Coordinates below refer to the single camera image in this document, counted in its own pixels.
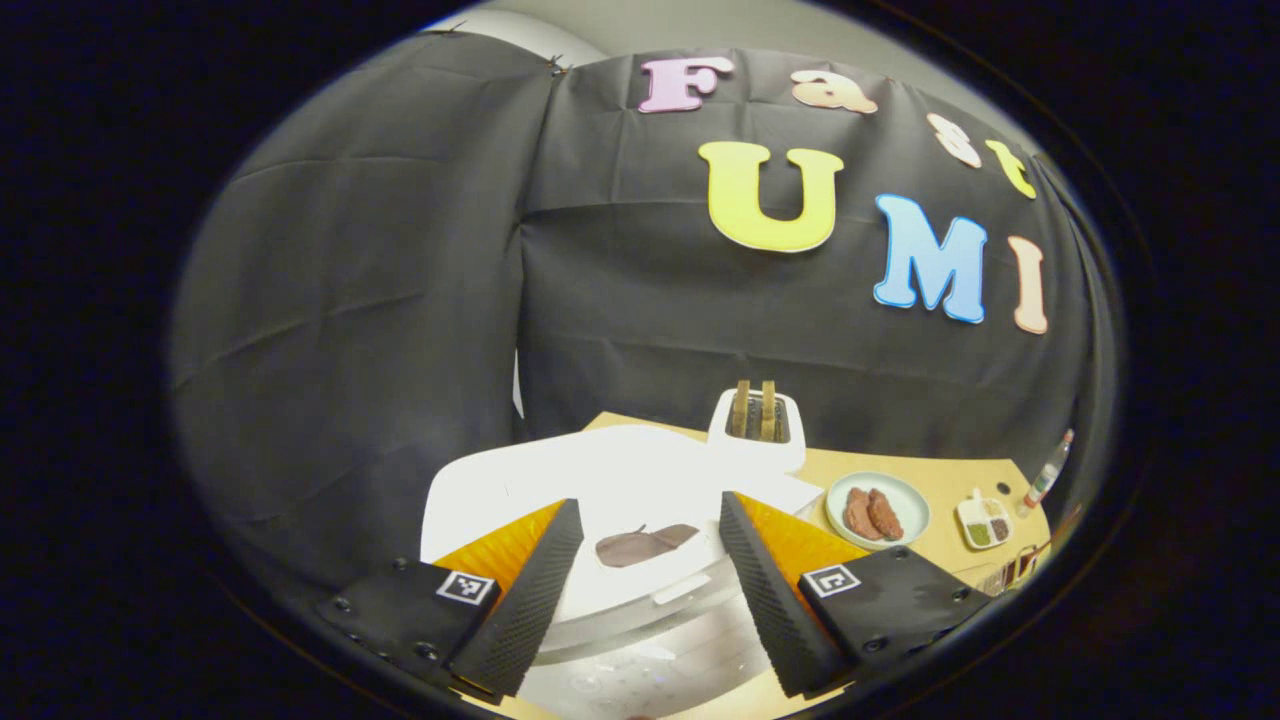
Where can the red meat piece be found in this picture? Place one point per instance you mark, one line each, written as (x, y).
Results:
(858, 515)
(886, 515)

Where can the clear plastic water bottle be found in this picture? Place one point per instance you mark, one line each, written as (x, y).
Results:
(1048, 475)

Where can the brown toast slice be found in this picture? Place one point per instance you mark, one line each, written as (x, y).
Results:
(741, 408)
(768, 410)

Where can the green beans pile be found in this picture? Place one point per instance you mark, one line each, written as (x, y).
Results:
(979, 534)

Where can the light blue plate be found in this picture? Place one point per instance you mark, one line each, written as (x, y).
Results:
(915, 505)

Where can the dark red beans pile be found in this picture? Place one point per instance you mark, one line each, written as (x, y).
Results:
(1000, 528)

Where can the white divided dish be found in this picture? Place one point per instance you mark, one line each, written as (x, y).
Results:
(972, 512)

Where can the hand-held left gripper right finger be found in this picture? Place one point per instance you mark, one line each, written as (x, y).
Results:
(770, 610)

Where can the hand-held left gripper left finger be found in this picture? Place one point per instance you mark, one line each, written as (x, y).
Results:
(535, 610)

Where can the white toaster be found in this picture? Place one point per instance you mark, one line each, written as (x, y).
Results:
(755, 455)

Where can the white rice cooker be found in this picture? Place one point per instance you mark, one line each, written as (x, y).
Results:
(640, 480)

